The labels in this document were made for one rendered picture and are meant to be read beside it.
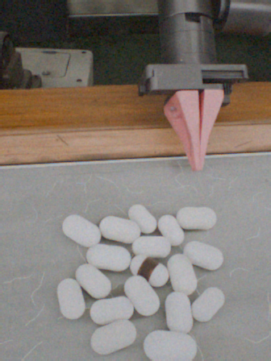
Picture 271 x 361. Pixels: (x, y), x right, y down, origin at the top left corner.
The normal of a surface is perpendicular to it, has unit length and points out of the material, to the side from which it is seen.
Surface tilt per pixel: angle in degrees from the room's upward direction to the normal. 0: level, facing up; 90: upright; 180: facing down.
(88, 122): 0
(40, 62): 0
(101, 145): 45
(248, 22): 96
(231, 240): 0
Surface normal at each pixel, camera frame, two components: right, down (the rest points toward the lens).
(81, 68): 0.05, -0.73
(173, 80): 0.12, -0.11
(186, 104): 0.14, 0.25
